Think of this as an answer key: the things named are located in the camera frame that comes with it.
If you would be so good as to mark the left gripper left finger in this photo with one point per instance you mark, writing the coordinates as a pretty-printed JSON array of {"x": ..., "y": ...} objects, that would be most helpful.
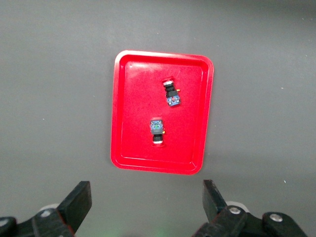
[{"x": 74, "y": 209}]

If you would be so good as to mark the red plastic tray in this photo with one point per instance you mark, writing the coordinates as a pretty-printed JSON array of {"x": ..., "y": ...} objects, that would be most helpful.
[{"x": 138, "y": 98}]

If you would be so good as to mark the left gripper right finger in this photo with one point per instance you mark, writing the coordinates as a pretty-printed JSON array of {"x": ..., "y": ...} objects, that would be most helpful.
[{"x": 217, "y": 212}]

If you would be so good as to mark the red push button switch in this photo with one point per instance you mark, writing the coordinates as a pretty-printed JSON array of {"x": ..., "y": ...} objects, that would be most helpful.
[
  {"x": 156, "y": 126},
  {"x": 172, "y": 100}
]

